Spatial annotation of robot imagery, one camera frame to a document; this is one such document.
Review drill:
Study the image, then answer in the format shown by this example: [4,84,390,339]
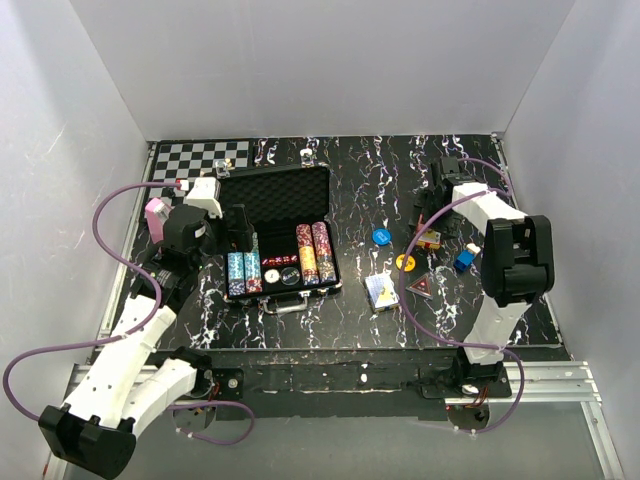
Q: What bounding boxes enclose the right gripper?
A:
[409,188,464,242]

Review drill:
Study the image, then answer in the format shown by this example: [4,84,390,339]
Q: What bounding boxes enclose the red playing card deck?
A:
[416,229,442,250]

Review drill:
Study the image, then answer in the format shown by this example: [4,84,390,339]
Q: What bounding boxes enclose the clear dealer button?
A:
[280,267,300,285]

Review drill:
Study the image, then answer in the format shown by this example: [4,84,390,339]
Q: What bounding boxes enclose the blue playing card deck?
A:
[364,273,399,313]

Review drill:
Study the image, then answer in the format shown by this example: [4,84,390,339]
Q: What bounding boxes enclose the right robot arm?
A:
[410,157,555,398]

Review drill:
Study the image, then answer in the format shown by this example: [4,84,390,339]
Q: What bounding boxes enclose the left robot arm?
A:
[37,205,254,479]

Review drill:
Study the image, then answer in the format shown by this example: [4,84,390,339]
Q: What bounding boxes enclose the blue and white block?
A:
[454,243,481,273]

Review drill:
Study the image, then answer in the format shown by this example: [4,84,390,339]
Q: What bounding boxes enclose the yellow big blind button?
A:
[395,254,416,272]

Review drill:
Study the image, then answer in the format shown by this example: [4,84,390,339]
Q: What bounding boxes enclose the row of red dice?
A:
[261,255,298,268]

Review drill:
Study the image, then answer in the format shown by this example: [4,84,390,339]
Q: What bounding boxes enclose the blue small blind button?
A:
[372,228,392,246]

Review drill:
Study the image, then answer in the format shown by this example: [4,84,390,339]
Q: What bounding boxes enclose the white round chip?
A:
[264,269,280,284]

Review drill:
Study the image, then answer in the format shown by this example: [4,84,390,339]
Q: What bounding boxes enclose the black poker chip case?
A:
[210,161,342,313]

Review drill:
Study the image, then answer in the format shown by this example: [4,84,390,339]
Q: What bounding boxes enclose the triangular all-in button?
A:
[405,274,433,300]

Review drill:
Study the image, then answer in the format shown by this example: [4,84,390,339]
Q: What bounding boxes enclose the pink wedge box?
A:
[144,198,172,244]

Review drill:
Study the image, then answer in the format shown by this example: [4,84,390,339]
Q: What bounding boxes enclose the red and yellow chip column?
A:
[296,224,319,285]

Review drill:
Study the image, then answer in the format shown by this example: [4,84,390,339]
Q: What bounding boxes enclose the checkerboard mat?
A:
[148,139,253,183]

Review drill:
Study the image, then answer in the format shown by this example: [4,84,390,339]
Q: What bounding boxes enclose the purple and red chip column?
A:
[311,221,337,283]

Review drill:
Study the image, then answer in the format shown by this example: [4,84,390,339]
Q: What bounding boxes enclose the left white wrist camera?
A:
[169,177,223,220]

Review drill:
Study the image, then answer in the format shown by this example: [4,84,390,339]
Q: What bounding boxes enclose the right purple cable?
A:
[402,157,526,434]

